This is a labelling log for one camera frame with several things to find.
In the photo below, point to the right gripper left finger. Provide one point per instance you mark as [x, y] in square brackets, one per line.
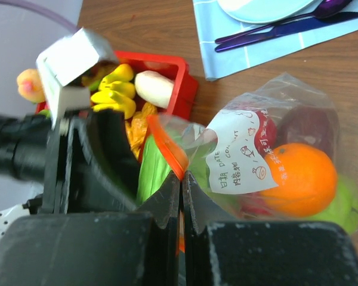
[113, 248]

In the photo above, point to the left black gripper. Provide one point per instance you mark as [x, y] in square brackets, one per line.
[100, 174]

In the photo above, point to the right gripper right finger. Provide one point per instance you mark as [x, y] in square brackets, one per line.
[222, 250]

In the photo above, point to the green cucumber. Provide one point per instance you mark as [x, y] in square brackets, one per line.
[154, 170]

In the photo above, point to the green lime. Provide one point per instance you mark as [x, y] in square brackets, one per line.
[343, 210]
[200, 170]

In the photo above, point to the white radish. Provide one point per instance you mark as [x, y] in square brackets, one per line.
[154, 88]

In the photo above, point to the clear orange zip top bag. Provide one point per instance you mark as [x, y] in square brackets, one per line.
[227, 142]

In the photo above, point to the orange fruit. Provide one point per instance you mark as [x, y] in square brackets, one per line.
[306, 180]

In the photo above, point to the dark red fruit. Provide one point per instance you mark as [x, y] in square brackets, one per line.
[318, 127]

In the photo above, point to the orange ginger root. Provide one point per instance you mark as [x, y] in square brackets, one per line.
[136, 129]

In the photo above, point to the yellow bell pepper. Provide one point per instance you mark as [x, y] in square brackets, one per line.
[116, 92]

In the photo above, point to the peach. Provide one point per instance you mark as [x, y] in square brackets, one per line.
[30, 86]

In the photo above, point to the red plastic tray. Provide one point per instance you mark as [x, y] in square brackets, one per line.
[172, 67]

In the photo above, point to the blue checked cloth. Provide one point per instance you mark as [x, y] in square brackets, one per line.
[212, 23]

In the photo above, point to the cream and blue plate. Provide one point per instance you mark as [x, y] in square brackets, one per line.
[262, 11]

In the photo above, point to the purple knife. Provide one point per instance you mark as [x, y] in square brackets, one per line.
[285, 30]

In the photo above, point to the purple spoon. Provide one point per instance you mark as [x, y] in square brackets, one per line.
[325, 9]

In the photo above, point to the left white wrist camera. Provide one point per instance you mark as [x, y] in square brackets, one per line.
[65, 61]

